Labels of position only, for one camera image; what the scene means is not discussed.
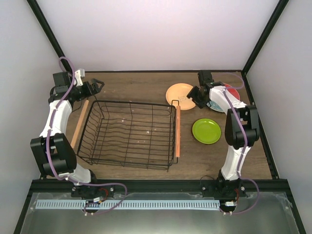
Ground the yellow orange plate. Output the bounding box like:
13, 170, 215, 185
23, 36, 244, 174
165, 83, 195, 111

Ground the lime green plate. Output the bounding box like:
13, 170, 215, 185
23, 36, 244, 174
192, 118, 221, 144

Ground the red teal patterned plate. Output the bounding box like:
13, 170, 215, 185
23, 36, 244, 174
209, 83, 240, 107

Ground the black rimmed cream plate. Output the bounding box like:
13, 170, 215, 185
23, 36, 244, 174
207, 102, 223, 113

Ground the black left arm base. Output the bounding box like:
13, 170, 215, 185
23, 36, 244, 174
71, 185, 115, 199

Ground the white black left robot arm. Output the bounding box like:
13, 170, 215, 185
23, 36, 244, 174
30, 69, 104, 197

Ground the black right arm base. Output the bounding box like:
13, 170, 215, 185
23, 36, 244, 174
199, 175, 246, 215

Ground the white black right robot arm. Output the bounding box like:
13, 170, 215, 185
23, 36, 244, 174
187, 70, 260, 196

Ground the clear plastic sheet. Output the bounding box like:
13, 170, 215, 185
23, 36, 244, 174
21, 193, 298, 234

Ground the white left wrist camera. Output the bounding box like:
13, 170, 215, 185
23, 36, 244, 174
75, 69, 85, 86

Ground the right wooden rack handle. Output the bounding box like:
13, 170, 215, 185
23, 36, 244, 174
175, 105, 181, 158

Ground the wooden rack handle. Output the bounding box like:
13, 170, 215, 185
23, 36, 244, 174
175, 105, 181, 158
70, 100, 89, 149

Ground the left wooden rack handle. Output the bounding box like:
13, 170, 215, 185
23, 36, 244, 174
70, 100, 89, 149

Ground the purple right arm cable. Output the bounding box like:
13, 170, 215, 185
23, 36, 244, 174
221, 73, 259, 215

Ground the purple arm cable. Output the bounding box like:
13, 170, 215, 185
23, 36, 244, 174
58, 56, 128, 216
221, 73, 259, 215

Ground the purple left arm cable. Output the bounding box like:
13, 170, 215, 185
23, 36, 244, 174
58, 56, 128, 216

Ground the black wire dish rack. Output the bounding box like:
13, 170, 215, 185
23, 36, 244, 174
77, 100, 179, 170

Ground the black aluminium frame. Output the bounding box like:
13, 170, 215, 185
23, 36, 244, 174
14, 0, 306, 234

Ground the light blue slotted cable duct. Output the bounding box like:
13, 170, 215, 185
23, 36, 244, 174
36, 199, 220, 210

